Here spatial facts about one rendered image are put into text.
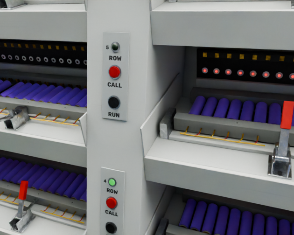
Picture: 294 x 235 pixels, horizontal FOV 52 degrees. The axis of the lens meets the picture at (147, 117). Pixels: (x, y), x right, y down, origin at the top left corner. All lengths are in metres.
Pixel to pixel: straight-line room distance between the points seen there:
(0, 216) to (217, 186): 0.45
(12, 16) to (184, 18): 0.28
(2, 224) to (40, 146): 0.21
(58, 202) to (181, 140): 0.30
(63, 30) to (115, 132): 0.17
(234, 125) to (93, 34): 0.24
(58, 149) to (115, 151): 0.11
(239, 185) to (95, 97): 0.23
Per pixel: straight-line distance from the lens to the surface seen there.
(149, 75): 0.42
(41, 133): 0.54
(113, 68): 0.42
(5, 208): 0.71
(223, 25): 0.39
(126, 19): 0.42
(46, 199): 0.65
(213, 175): 0.41
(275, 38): 0.39
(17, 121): 0.57
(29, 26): 0.52
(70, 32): 0.48
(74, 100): 0.58
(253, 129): 0.45
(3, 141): 0.60
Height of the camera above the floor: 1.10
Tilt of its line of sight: 13 degrees down
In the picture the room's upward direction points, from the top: 3 degrees clockwise
